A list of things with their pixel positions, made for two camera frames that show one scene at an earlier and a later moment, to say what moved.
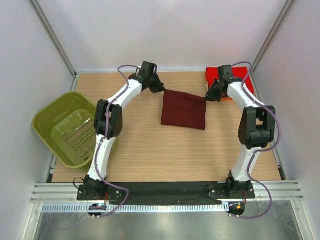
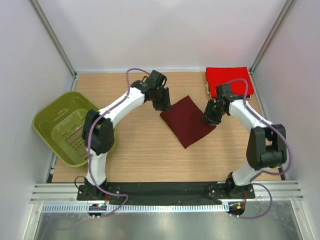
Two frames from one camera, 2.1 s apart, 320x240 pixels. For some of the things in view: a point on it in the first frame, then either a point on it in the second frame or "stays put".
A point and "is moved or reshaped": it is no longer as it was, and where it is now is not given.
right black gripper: [210, 96] -> [213, 120]
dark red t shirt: [183, 110] is moved or reshaped
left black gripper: [159, 87] -> [165, 105]
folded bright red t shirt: [240, 73] stays put
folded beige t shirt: [206, 86] stays put
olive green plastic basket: [66, 126] stays put
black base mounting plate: [167, 193] stays put
